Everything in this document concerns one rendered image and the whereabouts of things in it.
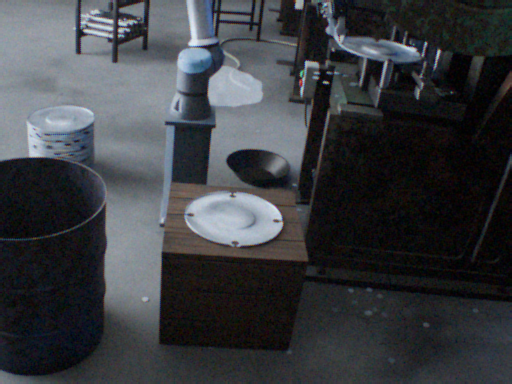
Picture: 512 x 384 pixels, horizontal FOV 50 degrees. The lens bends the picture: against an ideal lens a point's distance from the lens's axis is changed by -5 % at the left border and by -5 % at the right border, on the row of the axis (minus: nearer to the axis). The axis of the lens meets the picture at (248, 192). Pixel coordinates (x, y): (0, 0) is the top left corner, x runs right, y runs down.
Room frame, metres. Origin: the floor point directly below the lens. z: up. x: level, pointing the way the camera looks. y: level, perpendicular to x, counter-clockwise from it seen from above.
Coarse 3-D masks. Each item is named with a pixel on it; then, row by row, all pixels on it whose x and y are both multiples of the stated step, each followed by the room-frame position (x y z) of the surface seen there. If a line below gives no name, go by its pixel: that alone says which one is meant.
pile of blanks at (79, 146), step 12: (36, 132) 2.06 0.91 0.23; (48, 132) 2.05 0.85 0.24; (72, 132) 2.08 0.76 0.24; (84, 132) 2.14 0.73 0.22; (36, 144) 2.07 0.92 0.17; (48, 144) 2.05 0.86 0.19; (60, 144) 2.05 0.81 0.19; (72, 144) 2.08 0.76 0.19; (84, 144) 2.12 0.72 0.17; (36, 156) 2.07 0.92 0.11; (48, 156) 2.06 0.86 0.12; (60, 156) 2.06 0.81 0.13; (72, 156) 2.08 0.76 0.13; (84, 156) 2.12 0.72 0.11
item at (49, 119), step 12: (48, 108) 2.28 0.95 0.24; (60, 108) 2.30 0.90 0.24; (72, 108) 2.32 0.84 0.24; (84, 108) 2.32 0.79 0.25; (36, 120) 2.14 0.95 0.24; (48, 120) 2.15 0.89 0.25; (60, 120) 2.16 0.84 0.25; (72, 120) 2.18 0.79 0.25; (84, 120) 2.20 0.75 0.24; (60, 132) 2.05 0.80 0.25
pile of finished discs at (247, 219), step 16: (224, 192) 1.56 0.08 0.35; (240, 192) 1.57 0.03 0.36; (192, 208) 1.44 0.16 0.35; (208, 208) 1.46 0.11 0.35; (224, 208) 1.46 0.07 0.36; (240, 208) 1.47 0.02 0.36; (256, 208) 1.49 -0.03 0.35; (272, 208) 1.51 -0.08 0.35; (192, 224) 1.36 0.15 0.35; (208, 224) 1.37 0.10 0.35; (224, 224) 1.37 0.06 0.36; (240, 224) 1.38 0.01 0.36; (256, 224) 1.40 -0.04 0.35; (272, 224) 1.42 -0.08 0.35; (224, 240) 1.30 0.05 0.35; (240, 240) 1.31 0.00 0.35; (256, 240) 1.32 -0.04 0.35
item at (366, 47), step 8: (344, 40) 2.00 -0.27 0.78; (352, 40) 2.02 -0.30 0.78; (360, 40) 2.04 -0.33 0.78; (368, 40) 2.06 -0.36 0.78; (384, 40) 2.08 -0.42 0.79; (344, 48) 1.88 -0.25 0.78; (352, 48) 1.90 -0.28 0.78; (360, 48) 1.92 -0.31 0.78; (368, 48) 1.91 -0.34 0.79; (376, 48) 1.93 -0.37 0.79; (384, 48) 1.95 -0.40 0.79; (392, 48) 1.97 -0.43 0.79; (400, 48) 2.01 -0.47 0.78; (408, 48) 2.02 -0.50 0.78; (368, 56) 1.82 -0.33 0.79; (376, 56) 1.85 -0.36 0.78; (384, 56) 1.86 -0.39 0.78; (392, 56) 1.88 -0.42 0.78; (400, 56) 1.90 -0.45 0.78; (408, 56) 1.92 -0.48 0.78
